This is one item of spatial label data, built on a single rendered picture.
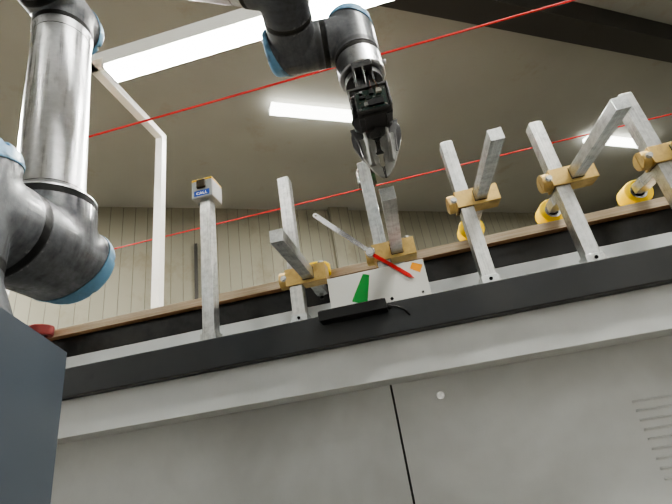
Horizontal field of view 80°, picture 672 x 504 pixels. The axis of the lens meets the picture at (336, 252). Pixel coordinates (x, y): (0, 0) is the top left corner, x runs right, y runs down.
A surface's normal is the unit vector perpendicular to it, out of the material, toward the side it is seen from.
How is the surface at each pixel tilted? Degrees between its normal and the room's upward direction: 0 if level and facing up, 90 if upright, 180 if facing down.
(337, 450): 90
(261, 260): 90
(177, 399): 90
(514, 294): 90
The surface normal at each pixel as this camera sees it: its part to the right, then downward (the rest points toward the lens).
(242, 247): 0.29, -0.42
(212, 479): -0.20, -0.36
